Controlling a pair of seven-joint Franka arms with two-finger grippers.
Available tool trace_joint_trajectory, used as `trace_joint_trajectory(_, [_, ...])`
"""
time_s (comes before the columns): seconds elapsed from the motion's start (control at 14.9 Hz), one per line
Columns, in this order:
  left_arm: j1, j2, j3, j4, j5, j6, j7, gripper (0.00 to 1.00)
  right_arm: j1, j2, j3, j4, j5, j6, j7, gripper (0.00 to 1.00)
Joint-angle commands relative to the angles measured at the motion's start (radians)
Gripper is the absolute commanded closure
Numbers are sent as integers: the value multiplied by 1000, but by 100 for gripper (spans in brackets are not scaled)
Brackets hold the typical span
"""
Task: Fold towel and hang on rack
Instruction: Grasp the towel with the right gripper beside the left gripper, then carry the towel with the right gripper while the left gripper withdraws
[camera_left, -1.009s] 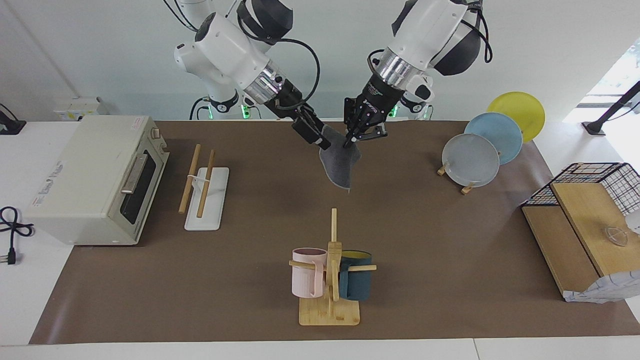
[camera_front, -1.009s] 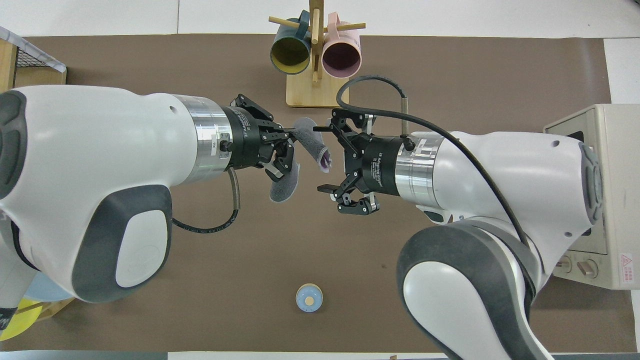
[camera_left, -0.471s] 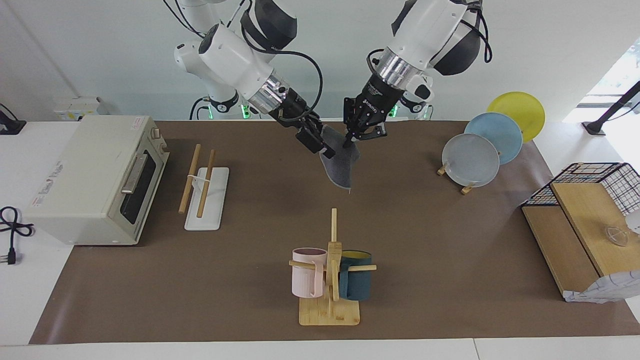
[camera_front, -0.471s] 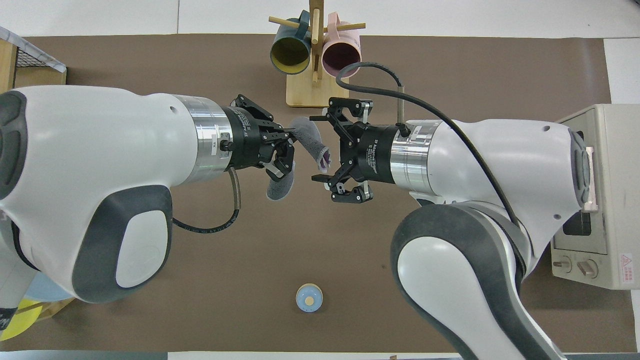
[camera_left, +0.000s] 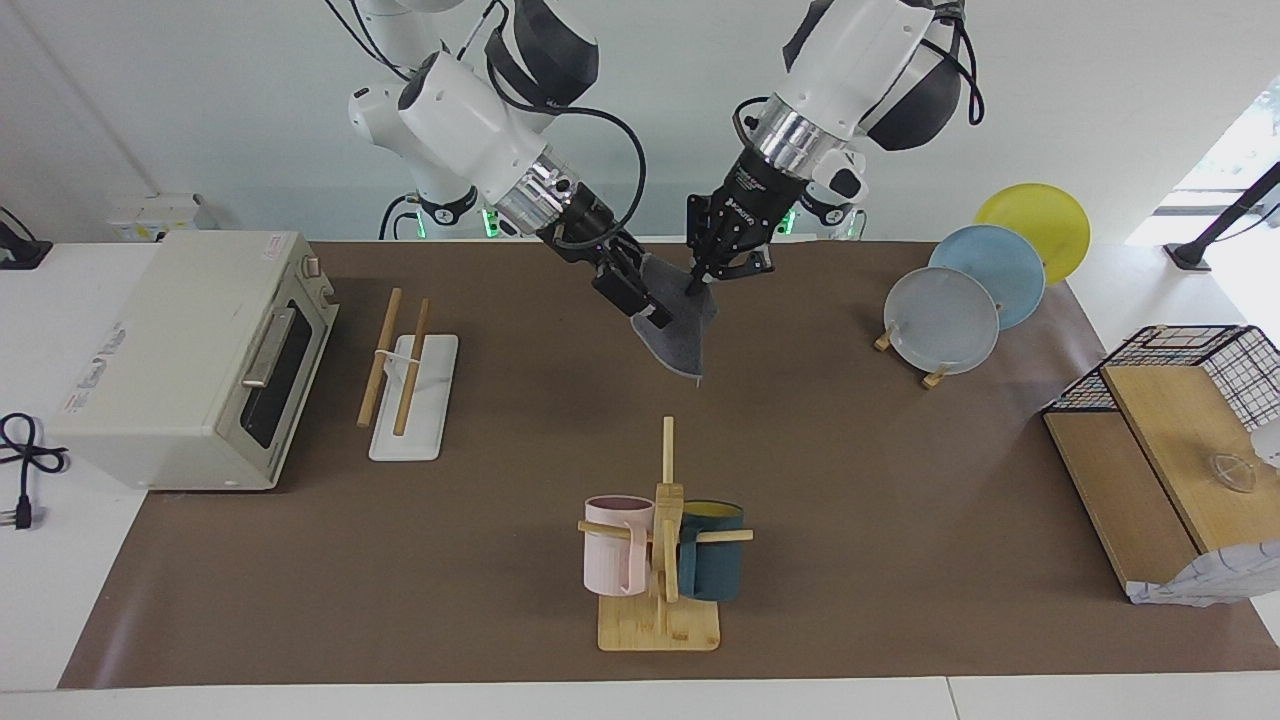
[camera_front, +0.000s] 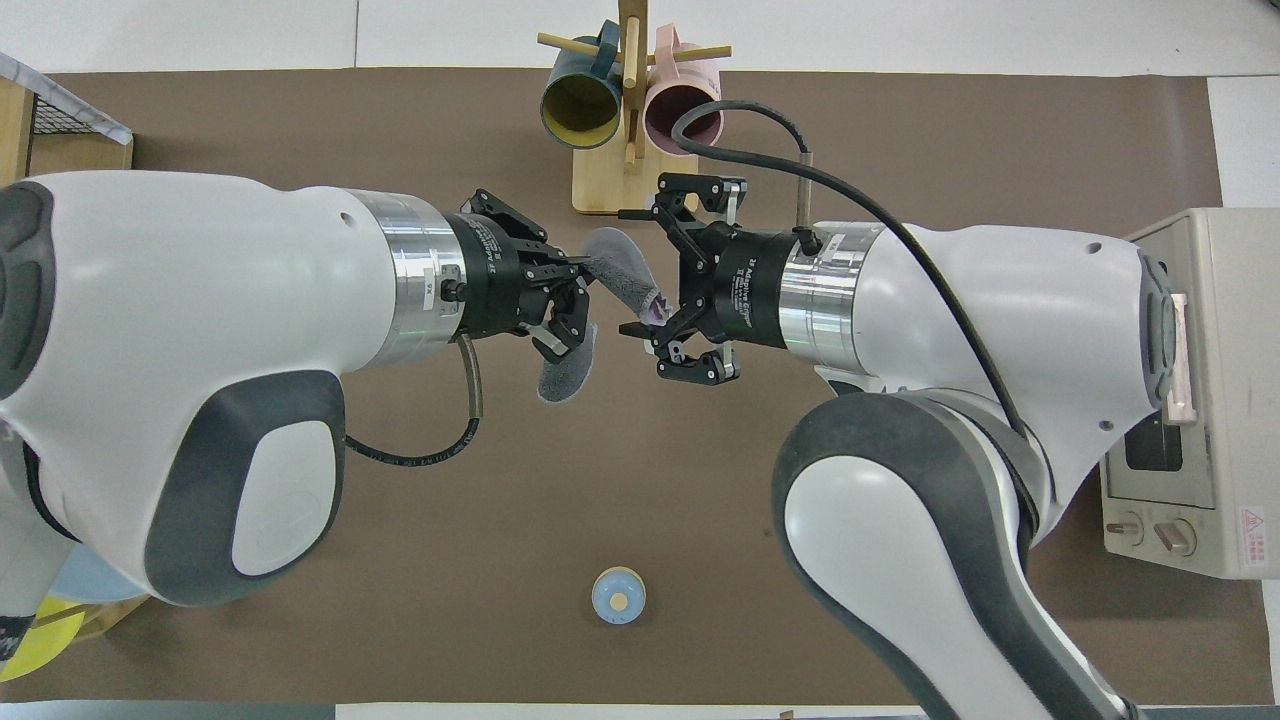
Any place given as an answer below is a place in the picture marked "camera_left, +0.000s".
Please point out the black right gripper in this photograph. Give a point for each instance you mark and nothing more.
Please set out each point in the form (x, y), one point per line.
(610, 260)

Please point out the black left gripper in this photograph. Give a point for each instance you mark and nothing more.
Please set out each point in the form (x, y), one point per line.
(735, 225)

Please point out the purple and grey towel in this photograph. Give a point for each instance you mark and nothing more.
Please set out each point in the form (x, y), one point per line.
(682, 340)

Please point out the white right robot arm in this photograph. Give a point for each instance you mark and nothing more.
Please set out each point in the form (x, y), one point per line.
(460, 110)

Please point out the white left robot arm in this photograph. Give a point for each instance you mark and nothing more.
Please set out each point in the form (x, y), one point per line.
(850, 50)

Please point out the wooden plate rack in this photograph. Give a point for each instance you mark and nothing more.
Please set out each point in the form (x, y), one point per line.
(936, 378)

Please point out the white towel rack wooden bars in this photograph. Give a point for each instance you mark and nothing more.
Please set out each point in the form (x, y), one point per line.
(420, 400)

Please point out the brown table mat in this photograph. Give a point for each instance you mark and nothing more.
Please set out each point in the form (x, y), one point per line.
(520, 450)

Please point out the grey plate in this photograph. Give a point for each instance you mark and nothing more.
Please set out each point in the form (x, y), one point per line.
(940, 320)

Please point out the pink mug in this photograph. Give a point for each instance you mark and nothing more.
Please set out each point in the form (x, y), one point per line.
(610, 555)

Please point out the dark teal mug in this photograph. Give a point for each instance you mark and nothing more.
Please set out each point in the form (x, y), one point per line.
(715, 565)

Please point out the light blue plate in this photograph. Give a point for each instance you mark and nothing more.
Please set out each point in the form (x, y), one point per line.
(1005, 270)

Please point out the wooden mug tree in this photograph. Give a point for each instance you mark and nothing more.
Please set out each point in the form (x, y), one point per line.
(660, 625)

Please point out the yellow plate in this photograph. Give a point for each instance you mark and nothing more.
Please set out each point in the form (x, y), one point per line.
(1045, 215)

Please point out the wooden shelf box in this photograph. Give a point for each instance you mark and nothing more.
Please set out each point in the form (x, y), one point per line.
(1160, 450)

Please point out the cream toaster oven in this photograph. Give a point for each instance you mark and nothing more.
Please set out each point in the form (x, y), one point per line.
(170, 360)

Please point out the black metal stand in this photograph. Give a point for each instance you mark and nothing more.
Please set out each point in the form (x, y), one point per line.
(1225, 215)

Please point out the white power strip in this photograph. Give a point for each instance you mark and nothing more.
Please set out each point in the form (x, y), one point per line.
(160, 215)

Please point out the clear glass lid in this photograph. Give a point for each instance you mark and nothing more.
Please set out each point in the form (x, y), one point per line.
(1230, 470)

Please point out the white rounded object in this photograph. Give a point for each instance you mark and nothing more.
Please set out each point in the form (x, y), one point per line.
(1268, 442)

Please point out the black clamp mount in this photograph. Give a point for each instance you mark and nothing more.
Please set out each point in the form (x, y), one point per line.
(20, 252)

